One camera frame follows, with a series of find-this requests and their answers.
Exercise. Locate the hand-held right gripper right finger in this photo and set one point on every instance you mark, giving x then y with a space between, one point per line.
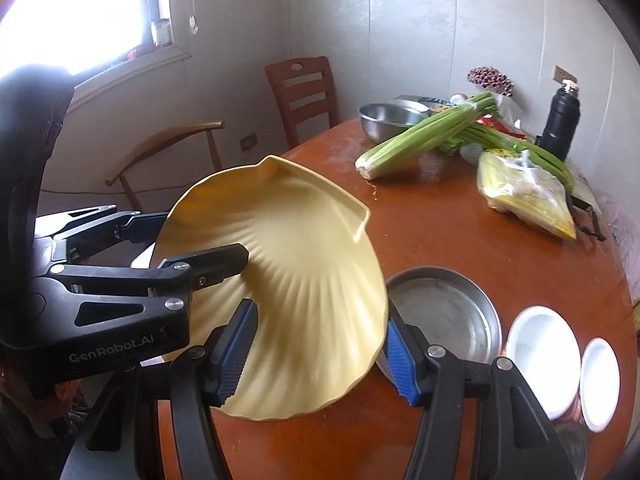
401 360

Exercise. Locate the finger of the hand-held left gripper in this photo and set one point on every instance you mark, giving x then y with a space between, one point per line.
135 222
210 262

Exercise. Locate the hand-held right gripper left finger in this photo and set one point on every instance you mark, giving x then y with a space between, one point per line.
234 355

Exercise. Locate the round steel pan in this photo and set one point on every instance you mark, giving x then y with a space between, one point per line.
450 315

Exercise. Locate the yellow shell-shaped plate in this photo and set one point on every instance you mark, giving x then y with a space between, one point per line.
300 260

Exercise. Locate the large white paper bowl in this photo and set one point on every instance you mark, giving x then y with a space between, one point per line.
542 355

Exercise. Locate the red instant noodle cup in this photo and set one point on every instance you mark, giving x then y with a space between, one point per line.
600 385

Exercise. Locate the light wooden armchair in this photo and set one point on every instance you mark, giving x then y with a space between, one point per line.
165 135

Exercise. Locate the window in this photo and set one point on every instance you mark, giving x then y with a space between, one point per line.
75 10

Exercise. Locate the jar on window sill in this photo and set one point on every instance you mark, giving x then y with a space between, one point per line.
161 30

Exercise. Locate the brown wooden chair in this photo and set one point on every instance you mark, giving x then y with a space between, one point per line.
300 90

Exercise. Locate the clear bag of yellow food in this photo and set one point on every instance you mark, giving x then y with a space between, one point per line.
520 195

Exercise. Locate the thick celery bunch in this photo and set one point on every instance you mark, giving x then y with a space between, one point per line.
415 142

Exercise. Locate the person's dark clothing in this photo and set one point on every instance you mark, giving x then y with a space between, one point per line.
30 435

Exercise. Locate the steel basin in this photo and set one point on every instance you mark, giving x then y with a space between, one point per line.
385 120

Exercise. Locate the thin celery bunch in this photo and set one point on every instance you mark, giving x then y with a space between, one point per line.
545 160

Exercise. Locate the pink cloth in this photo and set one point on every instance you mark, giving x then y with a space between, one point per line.
620 230

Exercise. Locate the red packet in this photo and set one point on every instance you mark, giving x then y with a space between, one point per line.
487 120

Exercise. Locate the black thermos bottle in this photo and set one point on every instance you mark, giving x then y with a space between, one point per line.
560 120

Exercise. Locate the dried flower bouquet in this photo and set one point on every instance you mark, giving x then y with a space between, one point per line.
490 77

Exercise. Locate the white wall outlet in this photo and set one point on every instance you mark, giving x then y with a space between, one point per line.
248 141

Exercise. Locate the beige wall socket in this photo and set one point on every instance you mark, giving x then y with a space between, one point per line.
564 74

